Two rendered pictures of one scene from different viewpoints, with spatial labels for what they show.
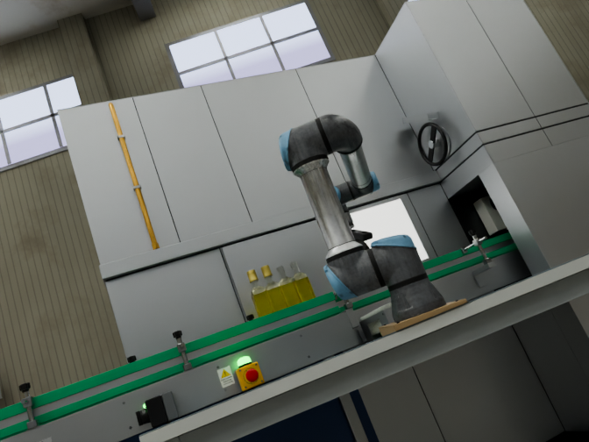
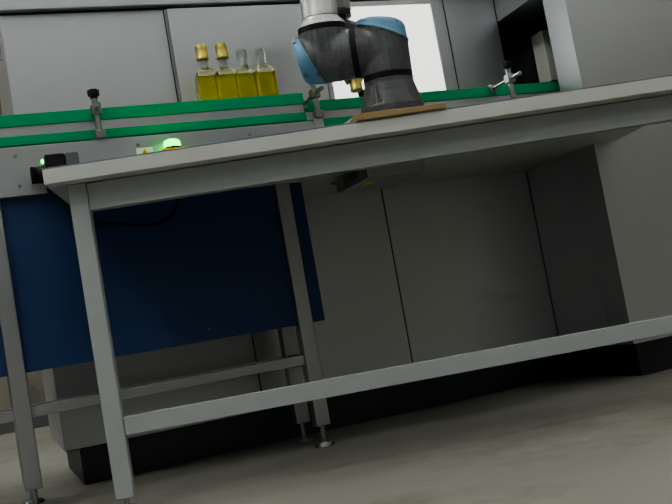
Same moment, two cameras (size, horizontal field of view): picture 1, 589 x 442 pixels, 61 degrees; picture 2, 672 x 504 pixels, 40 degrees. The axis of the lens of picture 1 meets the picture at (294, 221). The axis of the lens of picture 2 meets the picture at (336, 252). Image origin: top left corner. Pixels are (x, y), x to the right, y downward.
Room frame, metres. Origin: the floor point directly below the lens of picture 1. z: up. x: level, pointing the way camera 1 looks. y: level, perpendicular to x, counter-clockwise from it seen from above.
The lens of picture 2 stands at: (-0.67, -0.01, 0.33)
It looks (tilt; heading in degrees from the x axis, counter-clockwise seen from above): 4 degrees up; 359
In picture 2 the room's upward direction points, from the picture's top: 10 degrees counter-clockwise
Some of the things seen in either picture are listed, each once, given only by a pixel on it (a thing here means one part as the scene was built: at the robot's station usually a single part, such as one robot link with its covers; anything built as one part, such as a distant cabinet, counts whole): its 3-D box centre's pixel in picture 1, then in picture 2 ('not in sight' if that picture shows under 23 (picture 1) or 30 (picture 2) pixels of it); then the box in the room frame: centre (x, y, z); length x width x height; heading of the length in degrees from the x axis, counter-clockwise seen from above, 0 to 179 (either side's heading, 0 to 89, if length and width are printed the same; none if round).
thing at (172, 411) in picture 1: (161, 409); (61, 173); (1.54, 0.58, 0.79); 0.08 x 0.08 x 0.08; 21
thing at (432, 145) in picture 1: (434, 143); not in sight; (2.28, -0.77, 1.49); 0.21 x 0.05 x 0.21; 21
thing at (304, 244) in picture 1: (331, 254); (315, 57); (2.15, -0.10, 1.15); 0.90 x 0.03 x 0.34; 111
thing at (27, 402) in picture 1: (26, 406); not in sight; (1.44, 0.92, 0.94); 0.07 x 0.04 x 0.13; 21
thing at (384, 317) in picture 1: (392, 320); not in sight; (1.83, -0.19, 0.79); 0.27 x 0.17 x 0.08; 21
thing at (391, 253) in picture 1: (395, 259); (380, 47); (1.43, -0.23, 0.94); 0.13 x 0.12 x 0.14; 83
